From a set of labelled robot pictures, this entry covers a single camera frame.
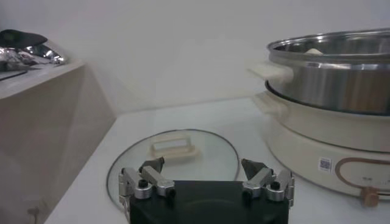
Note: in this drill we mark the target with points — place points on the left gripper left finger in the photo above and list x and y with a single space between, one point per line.
157 179

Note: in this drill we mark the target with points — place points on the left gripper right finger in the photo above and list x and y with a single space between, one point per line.
259 179

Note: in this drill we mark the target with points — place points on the round glass pot lid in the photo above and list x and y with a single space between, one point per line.
213 158

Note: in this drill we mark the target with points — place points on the white steamed baozi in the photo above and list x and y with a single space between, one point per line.
314 51

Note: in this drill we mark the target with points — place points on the stainless steel steamer basket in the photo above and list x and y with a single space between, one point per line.
329 85

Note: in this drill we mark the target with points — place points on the white side table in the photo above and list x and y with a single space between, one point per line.
48 128

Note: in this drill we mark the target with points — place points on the chrome headset device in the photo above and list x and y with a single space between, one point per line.
21 39

